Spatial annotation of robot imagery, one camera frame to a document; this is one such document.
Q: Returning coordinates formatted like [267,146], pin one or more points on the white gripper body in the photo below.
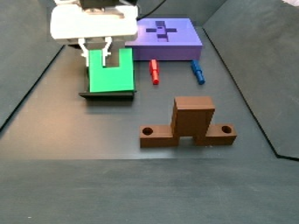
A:
[73,23]

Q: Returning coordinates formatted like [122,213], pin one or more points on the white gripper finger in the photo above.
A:
[84,50]
[105,52]

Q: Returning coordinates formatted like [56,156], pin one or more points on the green U-shaped block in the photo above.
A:
[110,79]

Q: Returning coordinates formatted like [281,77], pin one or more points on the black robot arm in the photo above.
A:
[96,44]

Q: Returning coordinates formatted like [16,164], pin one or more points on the black angled fixture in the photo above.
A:
[114,95]

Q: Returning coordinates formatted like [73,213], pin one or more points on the purple board with cross slot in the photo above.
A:
[165,39]

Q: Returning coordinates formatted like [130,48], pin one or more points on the red peg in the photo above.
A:
[153,71]

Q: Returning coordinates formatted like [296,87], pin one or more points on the blue peg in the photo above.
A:
[197,73]

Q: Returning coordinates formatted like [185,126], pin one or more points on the brown T-shaped block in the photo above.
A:
[192,113]

